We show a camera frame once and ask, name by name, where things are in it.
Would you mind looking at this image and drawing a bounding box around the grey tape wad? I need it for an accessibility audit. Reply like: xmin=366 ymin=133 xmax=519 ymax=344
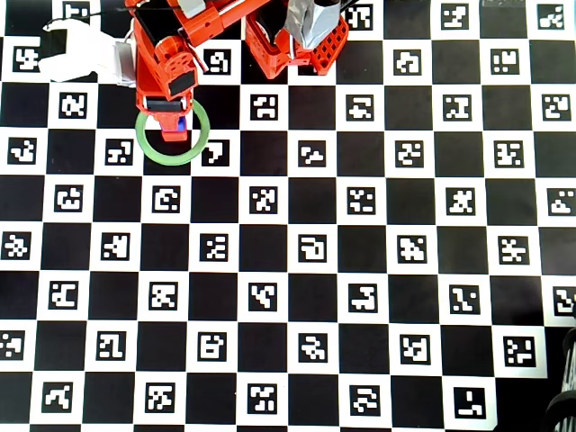
xmin=286 ymin=0 xmax=342 ymax=50

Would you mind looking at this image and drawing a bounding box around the green ring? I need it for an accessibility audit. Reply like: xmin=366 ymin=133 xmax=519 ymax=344
xmin=134 ymin=98 xmax=212 ymax=167

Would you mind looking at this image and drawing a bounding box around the black white marker checkerboard mat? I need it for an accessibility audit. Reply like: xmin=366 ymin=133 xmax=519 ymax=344
xmin=0 ymin=0 xmax=576 ymax=428

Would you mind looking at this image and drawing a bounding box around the black flexible tripod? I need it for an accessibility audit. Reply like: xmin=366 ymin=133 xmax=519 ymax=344
xmin=544 ymin=305 xmax=576 ymax=432

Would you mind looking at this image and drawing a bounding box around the red gripper body black motor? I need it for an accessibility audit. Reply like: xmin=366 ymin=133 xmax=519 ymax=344
xmin=133 ymin=35 xmax=200 ymax=114

